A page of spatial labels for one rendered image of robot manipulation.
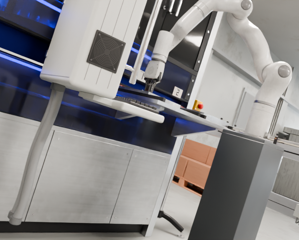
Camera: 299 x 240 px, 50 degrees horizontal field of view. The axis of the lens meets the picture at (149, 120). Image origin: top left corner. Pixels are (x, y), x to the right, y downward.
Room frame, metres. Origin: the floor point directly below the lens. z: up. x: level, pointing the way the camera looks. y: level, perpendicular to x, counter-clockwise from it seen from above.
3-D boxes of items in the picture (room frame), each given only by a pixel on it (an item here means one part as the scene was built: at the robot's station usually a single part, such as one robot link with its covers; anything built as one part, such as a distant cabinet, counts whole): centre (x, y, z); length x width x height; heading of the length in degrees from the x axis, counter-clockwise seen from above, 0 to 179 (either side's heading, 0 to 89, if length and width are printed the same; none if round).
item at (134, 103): (1.42, 0.14, 0.82); 0.40 x 0.14 x 0.02; 31
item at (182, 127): (2.08, -0.30, 0.80); 0.34 x 0.03 x 0.13; 43
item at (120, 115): (1.75, 0.07, 0.80); 0.34 x 0.03 x 0.13; 43
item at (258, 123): (1.74, -0.57, 0.95); 0.19 x 0.19 x 0.18
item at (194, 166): (5.16, -1.06, 0.36); 1.28 x 0.88 x 0.73; 44
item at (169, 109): (1.92, -0.11, 0.87); 0.70 x 0.48 x 0.02; 133
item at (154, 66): (1.72, 0.05, 1.05); 0.10 x 0.07 x 0.11; 43
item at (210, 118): (2.01, -0.26, 0.90); 0.34 x 0.26 x 0.04; 42
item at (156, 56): (1.72, 0.06, 1.11); 0.09 x 0.08 x 0.03; 43
